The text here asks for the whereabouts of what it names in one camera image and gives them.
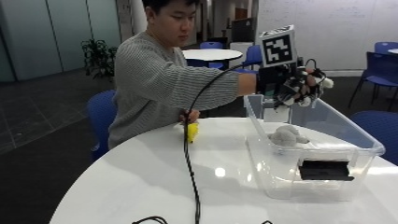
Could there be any black and white soft toy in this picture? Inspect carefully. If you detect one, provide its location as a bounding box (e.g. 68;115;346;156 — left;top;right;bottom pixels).
274;66;335;109

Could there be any yellow soft toy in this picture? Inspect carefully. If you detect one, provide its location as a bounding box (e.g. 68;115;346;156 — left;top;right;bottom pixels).
185;121;200;145

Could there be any person in grey striped sweater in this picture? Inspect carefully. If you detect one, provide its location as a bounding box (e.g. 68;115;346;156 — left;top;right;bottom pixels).
106;0;258;151

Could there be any white marker cube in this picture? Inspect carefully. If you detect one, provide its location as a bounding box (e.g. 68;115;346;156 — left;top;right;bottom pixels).
257;24;298;69

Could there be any blue chair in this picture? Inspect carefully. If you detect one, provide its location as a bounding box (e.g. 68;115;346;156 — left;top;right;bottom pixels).
232;44;263;75
350;110;398;166
373;41;398;56
85;89;120;162
198;41;225;70
347;50;398;112

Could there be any grey soft toy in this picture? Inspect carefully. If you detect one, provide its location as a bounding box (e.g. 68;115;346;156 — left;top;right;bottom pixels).
266;124;311;147

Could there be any clear plastic storage bin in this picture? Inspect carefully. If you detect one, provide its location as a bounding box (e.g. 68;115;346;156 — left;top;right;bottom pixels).
242;93;387;202

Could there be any round white table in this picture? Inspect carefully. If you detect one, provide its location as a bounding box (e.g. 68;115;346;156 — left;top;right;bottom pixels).
180;48;245;63

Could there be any dark cabinet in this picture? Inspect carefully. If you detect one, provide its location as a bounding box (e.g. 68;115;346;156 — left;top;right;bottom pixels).
230;18;255;44

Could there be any green potted plant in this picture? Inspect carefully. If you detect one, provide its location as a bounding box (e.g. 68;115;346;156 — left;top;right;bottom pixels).
80;38;120;82

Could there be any black label on bin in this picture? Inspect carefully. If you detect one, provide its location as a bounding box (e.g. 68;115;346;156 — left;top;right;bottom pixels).
297;160;355;182

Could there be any long black cable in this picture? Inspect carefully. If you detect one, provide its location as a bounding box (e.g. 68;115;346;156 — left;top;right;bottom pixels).
181;63;250;224

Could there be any black cable loop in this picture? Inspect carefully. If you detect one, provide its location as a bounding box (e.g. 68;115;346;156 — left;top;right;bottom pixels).
130;215;169;224

